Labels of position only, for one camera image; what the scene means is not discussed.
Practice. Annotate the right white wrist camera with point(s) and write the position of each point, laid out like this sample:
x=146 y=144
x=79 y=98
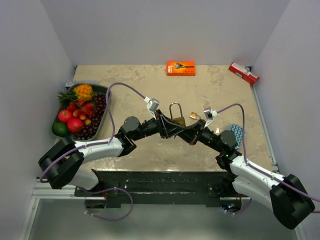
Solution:
x=210 y=115

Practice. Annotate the small brass padlock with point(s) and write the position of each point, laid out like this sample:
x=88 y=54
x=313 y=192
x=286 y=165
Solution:
x=194 y=116

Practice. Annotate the blue zigzag patterned pouch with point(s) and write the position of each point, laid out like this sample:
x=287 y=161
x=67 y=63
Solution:
x=239 y=134

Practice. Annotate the small white blue box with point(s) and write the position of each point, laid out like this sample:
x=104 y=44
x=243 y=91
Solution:
x=69 y=84

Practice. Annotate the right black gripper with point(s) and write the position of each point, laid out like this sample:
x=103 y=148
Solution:
x=190 y=135

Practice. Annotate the red white box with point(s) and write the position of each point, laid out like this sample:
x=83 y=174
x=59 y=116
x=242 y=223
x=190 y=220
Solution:
x=243 y=73

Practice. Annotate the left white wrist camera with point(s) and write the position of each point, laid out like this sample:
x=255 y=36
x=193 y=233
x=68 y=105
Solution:
x=151 y=105

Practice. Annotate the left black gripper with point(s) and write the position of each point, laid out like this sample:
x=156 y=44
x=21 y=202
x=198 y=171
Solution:
x=166 y=127

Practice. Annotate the orange razor box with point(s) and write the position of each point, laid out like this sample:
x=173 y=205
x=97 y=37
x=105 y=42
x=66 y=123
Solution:
x=180 y=68

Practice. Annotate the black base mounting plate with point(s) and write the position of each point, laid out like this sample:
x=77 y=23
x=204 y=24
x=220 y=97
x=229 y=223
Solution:
x=209 y=188

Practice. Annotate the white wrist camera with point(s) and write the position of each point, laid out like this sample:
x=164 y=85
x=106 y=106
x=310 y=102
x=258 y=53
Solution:
x=151 y=105
x=210 y=115

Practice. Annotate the green lime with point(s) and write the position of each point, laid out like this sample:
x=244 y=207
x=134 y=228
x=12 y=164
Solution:
x=60 y=129

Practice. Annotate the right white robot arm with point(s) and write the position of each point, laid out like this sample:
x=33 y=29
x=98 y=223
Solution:
x=285 y=196

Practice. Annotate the red apple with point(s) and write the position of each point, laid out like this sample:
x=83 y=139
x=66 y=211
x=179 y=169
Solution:
x=64 y=116
x=74 y=124

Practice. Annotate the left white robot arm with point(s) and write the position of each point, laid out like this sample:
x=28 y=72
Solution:
x=62 y=164

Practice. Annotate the dark green fruit tray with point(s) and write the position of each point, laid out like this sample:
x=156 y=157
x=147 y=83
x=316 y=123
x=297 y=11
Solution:
x=67 y=100

